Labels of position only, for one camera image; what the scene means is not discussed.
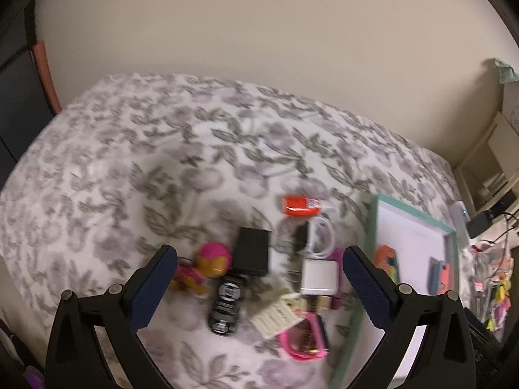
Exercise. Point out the black toy car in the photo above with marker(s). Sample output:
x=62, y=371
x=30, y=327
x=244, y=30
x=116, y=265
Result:
x=227, y=302

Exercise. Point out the pink toy figure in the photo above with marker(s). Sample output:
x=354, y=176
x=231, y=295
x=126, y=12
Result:
x=211, y=261

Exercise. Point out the gold tube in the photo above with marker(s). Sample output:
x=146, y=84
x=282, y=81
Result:
x=308, y=338

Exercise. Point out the magenta small case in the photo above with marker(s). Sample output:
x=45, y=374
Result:
x=336, y=254

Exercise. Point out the white shelf unit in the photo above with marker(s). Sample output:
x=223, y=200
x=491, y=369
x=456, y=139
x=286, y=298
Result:
x=492, y=162

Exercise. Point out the cream tag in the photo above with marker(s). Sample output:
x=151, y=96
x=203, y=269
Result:
x=273, y=316

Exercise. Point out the red toy can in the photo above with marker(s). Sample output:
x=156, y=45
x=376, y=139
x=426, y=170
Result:
x=302, y=206

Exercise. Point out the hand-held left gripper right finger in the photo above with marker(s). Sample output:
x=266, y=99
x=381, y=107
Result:
x=367, y=287

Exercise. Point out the coral and blue case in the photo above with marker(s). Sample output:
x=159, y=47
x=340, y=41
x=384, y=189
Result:
x=440, y=277

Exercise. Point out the teal rimmed white tray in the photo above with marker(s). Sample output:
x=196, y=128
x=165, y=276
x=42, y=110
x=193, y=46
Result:
x=409, y=235

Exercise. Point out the teal cloth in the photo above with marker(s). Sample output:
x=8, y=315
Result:
x=505, y=71

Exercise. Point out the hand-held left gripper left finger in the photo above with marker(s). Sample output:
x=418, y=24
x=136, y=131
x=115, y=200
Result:
x=152, y=287

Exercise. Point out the black box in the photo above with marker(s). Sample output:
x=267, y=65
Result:
x=252, y=255

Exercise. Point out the colourful small toys pile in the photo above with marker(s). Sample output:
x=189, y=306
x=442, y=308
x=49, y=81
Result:
x=490, y=283

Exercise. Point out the white charger adapter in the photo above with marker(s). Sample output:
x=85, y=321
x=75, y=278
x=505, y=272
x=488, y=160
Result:
x=319, y=277

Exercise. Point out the dark furniture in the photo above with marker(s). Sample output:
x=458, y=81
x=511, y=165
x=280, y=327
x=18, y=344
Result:
x=16, y=89

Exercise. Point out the white power strip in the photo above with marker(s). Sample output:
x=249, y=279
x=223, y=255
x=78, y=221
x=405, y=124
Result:
x=460, y=214

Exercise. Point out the black power adapter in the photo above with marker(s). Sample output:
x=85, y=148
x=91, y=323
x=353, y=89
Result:
x=480, y=223

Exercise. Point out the grey floral blanket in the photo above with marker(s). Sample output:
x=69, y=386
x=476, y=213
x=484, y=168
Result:
x=162, y=150

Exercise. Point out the orange small toy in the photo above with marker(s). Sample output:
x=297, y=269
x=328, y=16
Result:
x=385, y=263

